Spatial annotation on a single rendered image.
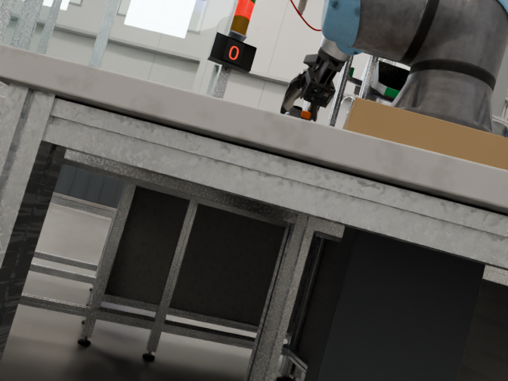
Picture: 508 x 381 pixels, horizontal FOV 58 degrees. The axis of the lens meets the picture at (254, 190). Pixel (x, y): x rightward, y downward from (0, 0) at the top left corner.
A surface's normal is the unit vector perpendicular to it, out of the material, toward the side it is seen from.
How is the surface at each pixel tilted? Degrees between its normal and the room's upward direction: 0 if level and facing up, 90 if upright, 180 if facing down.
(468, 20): 97
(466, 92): 74
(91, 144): 90
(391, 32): 136
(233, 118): 90
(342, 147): 90
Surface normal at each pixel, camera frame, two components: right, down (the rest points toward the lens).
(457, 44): -0.31, -0.13
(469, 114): 0.25, -0.28
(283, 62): -0.10, -0.10
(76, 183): 0.29, 0.02
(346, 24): -0.30, 0.75
